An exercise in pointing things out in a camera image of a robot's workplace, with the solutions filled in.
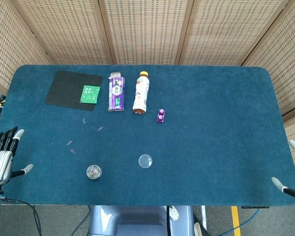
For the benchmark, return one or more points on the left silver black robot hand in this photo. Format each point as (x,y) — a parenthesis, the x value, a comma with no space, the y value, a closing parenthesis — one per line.
(0,164)

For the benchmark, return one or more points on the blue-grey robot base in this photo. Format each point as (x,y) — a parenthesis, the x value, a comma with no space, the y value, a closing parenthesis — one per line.
(137,221)

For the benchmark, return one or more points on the clear jar of paper clips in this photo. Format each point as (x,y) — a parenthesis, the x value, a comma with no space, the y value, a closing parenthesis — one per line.
(94,172)

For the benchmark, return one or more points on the black table control panel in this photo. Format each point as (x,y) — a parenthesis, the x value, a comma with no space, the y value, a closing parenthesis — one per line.
(255,207)

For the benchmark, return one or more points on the black mouse pad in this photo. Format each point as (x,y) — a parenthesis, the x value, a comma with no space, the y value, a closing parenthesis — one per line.
(64,88)

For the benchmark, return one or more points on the green paper packet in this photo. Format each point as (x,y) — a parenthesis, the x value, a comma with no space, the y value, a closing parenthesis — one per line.
(89,94)

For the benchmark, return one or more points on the white table leg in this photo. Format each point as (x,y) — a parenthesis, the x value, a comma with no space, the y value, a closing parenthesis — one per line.
(203,218)

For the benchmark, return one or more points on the purple carton box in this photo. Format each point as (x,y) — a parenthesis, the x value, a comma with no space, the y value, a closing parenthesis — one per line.
(116,93)

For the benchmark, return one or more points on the purple toy brick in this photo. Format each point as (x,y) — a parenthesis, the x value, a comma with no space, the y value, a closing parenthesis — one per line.
(161,116)

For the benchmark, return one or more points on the clear round plastic lid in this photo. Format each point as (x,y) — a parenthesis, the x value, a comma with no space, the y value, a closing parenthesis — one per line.
(145,161)

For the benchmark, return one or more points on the white bottle with yellow cap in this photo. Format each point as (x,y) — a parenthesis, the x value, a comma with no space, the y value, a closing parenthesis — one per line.
(141,93)

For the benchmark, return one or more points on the woven bamboo folding screen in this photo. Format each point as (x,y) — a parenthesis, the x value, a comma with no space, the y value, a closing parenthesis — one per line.
(147,32)

